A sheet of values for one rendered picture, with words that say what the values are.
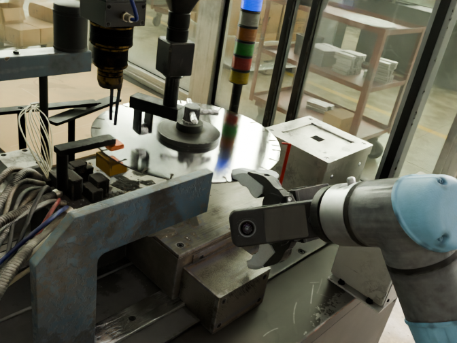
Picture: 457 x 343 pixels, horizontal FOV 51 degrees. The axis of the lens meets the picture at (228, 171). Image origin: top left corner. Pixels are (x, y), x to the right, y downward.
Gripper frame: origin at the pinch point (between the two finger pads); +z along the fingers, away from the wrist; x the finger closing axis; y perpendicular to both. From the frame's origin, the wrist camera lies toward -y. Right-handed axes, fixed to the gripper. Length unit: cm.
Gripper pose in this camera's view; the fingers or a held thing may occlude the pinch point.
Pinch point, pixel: (236, 219)
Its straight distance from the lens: 74.5
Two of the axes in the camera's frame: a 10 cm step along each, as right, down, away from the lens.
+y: 8.3, -1.4, 5.4
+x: -1.7, -9.9, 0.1
